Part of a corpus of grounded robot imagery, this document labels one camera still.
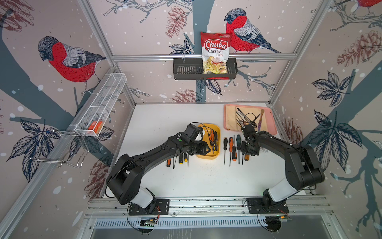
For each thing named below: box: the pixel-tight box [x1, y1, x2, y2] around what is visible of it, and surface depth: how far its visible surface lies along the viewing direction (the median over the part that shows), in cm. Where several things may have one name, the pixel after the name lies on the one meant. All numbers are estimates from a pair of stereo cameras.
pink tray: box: [223, 104, 278, 135], surface depth 113 cm
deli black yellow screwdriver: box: [223, 137, 228, 165], surface depth 98 cm
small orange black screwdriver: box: [231, 146, 238, 162], surface depth 92 cm
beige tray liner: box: [225, 105, 269, 132], surface depth 113 cm
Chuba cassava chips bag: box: [200, 31, 231, 74], surface depth 85 cm
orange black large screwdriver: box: [228, 136, 234, 167], surface depth 97 cm
